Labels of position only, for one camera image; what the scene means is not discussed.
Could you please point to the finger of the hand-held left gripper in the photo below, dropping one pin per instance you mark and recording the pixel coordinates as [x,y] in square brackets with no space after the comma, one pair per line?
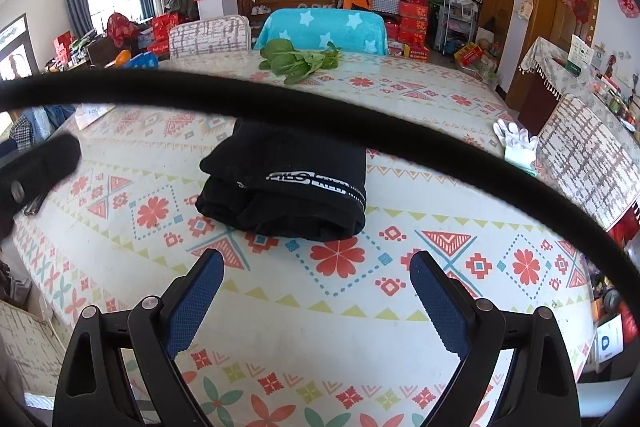
[40,172]

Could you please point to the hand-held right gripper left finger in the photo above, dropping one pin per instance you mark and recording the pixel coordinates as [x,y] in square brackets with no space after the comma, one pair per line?
[195,297]

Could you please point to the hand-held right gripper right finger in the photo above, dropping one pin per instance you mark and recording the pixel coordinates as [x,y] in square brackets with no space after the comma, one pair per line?
[440,302]

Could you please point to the black pants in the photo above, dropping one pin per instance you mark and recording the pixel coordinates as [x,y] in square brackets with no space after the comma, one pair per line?
[300,207]

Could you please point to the black phone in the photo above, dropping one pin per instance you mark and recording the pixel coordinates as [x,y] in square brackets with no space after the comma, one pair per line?
[35,208]

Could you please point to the blue denim clothes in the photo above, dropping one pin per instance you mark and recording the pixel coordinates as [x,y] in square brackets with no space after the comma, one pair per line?
[47,119]

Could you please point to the white paper sheet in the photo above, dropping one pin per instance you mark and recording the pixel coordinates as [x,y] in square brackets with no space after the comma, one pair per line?
[92,114]

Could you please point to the patterned tablecloth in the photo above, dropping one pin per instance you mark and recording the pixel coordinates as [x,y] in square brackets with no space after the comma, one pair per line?
[320,307]

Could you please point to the orange round object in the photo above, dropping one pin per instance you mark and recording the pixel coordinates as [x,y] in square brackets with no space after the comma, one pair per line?
[122,56]

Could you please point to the blue box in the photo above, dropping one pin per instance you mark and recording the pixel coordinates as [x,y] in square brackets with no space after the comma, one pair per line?
[142,59]

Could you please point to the white box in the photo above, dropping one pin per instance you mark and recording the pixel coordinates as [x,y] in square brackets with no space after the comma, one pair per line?
[610,339]

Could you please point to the grey patterned chair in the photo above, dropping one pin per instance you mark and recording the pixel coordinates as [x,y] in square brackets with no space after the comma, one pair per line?
[210,34]
[25,347]
[585,162]

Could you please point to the white work gloves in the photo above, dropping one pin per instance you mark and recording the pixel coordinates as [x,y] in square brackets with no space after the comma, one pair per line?
[517,139]

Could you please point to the stack of red gift boxes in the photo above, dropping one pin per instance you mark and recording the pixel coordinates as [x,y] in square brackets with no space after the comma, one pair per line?
[167,27]
[412,27]

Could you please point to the red and yellow carton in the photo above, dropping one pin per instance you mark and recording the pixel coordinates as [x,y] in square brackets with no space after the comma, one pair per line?
[467,53]

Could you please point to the green leafy vegetable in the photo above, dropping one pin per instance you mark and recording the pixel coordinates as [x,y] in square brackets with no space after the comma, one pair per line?
[295,62]

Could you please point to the cabinet with lace cloth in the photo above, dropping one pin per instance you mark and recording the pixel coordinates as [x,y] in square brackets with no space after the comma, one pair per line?
[550,62]

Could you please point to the metal storage rack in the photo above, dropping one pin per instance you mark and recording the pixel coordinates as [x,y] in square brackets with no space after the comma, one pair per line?
[452,24]

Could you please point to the teal star chair cover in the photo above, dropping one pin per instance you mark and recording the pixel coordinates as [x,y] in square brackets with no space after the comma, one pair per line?
[345,32]

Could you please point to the wooden door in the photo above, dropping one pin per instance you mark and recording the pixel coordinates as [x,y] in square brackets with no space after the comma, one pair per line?
[570,2]

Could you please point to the red paper wall decoration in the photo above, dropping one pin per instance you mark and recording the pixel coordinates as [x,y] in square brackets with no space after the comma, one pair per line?
[627,2]

